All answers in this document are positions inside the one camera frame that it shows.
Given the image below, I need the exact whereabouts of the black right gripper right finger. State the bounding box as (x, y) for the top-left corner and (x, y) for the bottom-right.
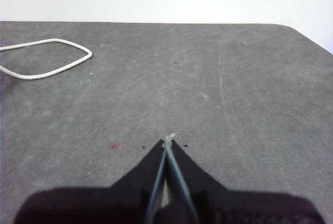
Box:
(160, 140), (325, 224)

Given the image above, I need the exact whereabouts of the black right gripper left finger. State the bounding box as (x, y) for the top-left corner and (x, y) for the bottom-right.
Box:
(14, 139), (167, 224)

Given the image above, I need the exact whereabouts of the white toaster power cord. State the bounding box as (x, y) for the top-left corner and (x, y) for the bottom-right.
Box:
(0, 38), (93, 81)

